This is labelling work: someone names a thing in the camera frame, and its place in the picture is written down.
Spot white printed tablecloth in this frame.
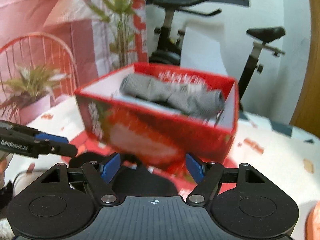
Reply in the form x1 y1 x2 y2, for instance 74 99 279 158
5 97 320 240

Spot tall artificial green plant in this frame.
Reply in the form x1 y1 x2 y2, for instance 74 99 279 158
87 0 140 68

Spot pink red backdrop cloth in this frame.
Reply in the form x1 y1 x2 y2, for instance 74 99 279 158
0 0 148 120

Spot black cable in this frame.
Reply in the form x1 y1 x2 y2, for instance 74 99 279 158
0 170 28 208

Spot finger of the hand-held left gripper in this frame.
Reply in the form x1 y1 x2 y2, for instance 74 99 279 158
36 142 78 158
10 124 70 145

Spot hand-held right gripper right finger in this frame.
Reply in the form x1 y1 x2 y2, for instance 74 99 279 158
185 153 267 206

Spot red cardboard box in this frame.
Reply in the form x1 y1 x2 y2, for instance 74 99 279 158
74 62 240 178

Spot white board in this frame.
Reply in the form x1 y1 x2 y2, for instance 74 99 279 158
180 27 227 75

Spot grey knitted cloth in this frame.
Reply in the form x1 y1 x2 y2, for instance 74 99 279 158
120 73 225 119

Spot black exercise bike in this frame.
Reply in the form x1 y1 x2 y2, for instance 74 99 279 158
144 0 286 110

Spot orange round object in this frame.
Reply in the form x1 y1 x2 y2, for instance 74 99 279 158
305 201 320 240

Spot potted plant in pink pot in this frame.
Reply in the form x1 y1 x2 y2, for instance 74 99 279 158
0 64 70 125

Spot red wire chair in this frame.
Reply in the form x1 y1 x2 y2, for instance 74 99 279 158
0 32 79 120

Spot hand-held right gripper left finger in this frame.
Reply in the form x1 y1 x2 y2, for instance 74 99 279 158
40 153 121 205

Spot wooden door panel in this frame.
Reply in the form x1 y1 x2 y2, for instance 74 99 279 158
290 0 320 138

